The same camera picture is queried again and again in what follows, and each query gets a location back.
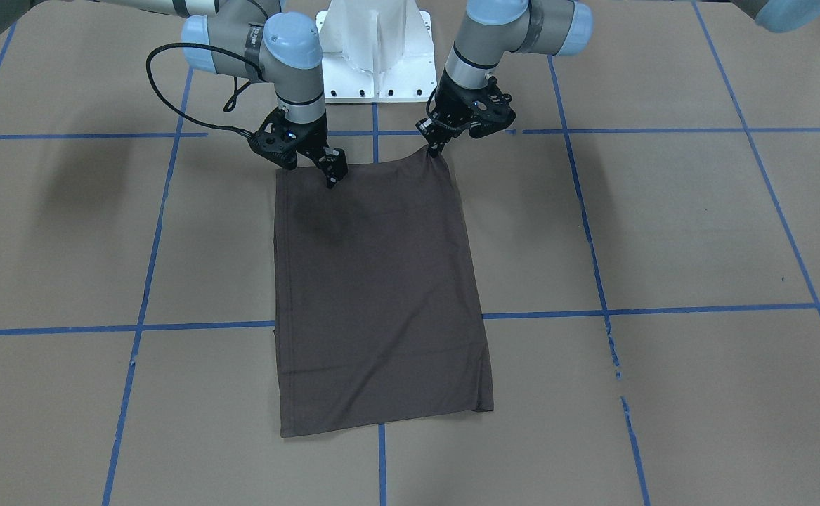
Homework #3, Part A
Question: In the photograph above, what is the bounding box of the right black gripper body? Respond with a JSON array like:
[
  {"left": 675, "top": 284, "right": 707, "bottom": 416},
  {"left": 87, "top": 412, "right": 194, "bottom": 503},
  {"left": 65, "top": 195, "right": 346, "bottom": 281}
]
[{"left": 248, "top": 107, "right": 349, "bottom": 188}]

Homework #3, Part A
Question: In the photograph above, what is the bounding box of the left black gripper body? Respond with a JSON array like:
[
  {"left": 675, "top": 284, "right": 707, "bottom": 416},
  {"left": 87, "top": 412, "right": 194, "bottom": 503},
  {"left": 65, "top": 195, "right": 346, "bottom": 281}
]
[{"left": 416, "top": 76, "right": 516, "bottom": 158}]

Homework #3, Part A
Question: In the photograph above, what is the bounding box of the dark brown t-shirt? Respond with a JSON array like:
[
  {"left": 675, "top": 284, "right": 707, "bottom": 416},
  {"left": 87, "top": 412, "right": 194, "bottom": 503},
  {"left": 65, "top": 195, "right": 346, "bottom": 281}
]
[{"left": 273, "top": 148, "right": 495, "bottom": 438}]

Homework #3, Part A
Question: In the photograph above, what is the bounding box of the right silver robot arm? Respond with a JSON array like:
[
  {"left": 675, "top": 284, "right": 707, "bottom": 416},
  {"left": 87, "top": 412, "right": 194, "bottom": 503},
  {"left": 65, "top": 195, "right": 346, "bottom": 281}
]
[{"left": 126, "top": 1, "right": 348, "bottom": 187}]

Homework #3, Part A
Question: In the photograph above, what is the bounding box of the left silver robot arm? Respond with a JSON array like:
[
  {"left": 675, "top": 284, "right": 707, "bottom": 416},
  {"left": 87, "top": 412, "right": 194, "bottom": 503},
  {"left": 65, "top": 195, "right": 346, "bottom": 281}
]
[{"left": 416, "top": 1, "right": 594, "bottom": 157}]

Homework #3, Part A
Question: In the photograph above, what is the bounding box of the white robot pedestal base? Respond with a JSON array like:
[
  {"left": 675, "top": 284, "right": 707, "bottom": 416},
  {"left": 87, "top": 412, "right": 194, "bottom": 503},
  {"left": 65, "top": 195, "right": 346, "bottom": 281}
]
[{"left": 315, "top": 1, "right": 438, "bottom": 105}]

